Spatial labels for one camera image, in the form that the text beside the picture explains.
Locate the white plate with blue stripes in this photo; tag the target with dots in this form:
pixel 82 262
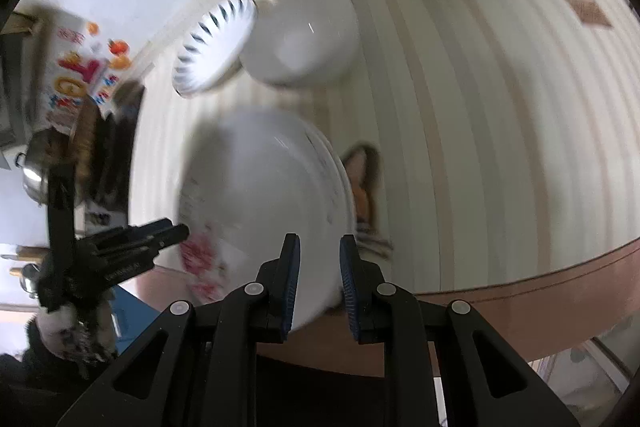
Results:
pixel 220 42

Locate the dark frying pan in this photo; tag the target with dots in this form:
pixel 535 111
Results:
pixel 107 142

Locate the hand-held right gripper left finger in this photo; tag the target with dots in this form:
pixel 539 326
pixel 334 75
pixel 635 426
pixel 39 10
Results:
pixel 291 287

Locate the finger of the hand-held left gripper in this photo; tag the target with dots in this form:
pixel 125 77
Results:
pixel 150 244
pixel 145 229

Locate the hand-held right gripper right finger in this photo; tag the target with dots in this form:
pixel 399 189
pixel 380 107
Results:
pixel 349 287

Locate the colourful wall stickers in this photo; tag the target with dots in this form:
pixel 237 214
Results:
pixel 80 72

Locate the white plate with red print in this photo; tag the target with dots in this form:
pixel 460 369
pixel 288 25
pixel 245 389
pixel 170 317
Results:
pixel 250 187

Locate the stacked steel pot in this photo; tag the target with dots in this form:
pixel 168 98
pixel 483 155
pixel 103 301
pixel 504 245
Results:
pixel 35 177

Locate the striped table cloth with pink edge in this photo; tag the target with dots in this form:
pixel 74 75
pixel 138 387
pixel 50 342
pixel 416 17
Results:
pixel 475 132

